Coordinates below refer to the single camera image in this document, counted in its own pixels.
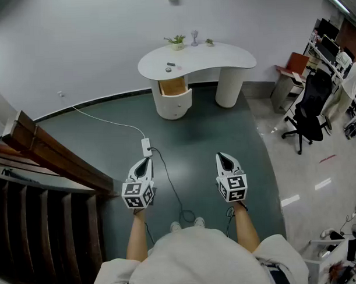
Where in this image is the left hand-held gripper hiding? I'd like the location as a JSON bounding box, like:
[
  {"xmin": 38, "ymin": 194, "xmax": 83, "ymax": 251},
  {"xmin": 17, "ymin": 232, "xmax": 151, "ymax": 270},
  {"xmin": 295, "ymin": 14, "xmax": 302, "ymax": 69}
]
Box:
[{"xmin": 120, "ymin": 157, "xmax": 156, "ymax": 210}]

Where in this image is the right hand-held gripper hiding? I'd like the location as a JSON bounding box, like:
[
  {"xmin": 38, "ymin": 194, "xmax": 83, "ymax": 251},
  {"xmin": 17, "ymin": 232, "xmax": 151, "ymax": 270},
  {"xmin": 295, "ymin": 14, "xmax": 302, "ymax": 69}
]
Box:
[{"xmin": 215, "ymin": 151, "xmax": 248, "ymax": 204}]

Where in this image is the large wooden drawer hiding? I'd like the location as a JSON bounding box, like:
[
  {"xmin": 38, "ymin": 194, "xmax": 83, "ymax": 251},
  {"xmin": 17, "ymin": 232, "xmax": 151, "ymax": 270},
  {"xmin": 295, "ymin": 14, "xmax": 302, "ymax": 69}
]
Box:
[{"xmin": 158, "ymin": 76, "xmax": 193, "ymax": 102}]

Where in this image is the person's right forearm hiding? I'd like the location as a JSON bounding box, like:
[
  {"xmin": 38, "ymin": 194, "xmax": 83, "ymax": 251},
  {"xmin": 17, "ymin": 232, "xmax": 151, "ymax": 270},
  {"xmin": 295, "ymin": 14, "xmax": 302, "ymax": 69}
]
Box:
[{"xmin": 232, "ymin": 201, "xmax": 261, "ymax": 254}]

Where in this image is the person's left forearm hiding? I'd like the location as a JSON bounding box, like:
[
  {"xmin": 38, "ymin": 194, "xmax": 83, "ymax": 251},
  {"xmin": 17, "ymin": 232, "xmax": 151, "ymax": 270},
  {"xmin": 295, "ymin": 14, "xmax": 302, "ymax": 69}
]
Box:
[{"xmin": 124, "ymin": 208, "xmax": 150, "ymax": 262}]

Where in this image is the white kidney-shaped desk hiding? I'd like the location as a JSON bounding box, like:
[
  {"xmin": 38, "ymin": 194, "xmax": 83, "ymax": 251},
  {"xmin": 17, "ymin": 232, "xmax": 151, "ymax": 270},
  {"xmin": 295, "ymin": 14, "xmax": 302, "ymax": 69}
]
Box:
[{"xmin": 137, "ymin": 40, "xmax": 259, "ymax": 122}]

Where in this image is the white power strip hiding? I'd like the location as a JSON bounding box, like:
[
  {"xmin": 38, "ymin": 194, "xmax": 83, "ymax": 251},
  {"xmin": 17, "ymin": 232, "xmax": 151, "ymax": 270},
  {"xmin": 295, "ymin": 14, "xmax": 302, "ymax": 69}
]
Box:
[{"xmin": 140, "ymin": 137, "xmax": 153, "ymax": 157}]

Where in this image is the person's grey shirt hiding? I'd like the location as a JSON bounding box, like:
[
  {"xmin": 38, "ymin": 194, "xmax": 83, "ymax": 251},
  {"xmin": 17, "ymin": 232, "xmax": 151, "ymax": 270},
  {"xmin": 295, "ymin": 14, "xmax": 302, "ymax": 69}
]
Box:
[{"xmin": 87, "ymin": 222, "xmax": 311, "ymax": 284}]

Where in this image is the black office chair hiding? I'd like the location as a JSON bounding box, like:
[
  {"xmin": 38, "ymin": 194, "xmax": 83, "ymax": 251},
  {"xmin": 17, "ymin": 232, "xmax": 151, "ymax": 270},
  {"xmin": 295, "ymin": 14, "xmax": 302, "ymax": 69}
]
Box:
[{"xmin": 279, "ymin": 68, "xmax": 338, "ymax": 156}]

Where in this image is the red-brown cabinet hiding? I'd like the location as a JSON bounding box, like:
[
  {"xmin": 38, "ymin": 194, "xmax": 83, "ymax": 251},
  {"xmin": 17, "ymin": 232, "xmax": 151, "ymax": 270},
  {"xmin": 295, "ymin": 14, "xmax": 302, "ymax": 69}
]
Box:
[{"xmin": 269, "ymin": 51, "xmax": 312, "ymax": 114}]

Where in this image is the green plant in cream pot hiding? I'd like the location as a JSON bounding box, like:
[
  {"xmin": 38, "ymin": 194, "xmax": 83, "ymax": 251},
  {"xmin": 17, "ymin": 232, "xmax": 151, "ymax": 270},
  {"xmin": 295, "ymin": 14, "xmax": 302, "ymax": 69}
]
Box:
[{"xmin": 163, "ymin": 34, "xmax": 187, "ymax": 52}]

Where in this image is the white office desk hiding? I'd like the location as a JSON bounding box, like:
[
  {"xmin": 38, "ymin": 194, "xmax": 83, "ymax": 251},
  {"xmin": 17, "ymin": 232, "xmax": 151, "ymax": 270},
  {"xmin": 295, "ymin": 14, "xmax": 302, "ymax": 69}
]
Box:
[{"xmin": 301, "ymin": 15, "xmax": 356, "ymax": 140}]

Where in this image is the black monitor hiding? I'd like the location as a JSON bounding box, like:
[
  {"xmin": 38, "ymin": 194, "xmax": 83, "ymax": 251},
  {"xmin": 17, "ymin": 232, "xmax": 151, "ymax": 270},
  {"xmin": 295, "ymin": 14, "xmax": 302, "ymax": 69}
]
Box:
[
  {"xmin": 316, "ymin": 35, "xmax": 343, "ymax": 65},
  {"xmin": 318, "ymin": 17, "xmax": 341, "ymax": 42}
]

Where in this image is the black floor cable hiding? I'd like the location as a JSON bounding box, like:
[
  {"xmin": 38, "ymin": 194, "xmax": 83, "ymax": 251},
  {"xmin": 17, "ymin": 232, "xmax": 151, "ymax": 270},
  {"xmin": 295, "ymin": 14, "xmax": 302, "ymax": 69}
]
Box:
[{"xmin": 148, "ymin": 145, "xmax": 196, "ymax": 225}]

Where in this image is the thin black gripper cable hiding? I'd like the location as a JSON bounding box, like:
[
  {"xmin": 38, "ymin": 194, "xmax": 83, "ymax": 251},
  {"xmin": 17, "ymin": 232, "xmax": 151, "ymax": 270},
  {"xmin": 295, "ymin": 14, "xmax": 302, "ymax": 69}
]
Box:
[{"xmin": 225, "ymin": 206, "xmax": 237, "ymax": 239}]

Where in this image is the white power cable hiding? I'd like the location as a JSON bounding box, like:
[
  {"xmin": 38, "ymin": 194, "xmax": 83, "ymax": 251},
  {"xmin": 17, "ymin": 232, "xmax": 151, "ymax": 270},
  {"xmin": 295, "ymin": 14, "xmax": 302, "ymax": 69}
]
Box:
[{"xmin": 61, "ymin": 94, "xmax": 146, "ymax": 143}]

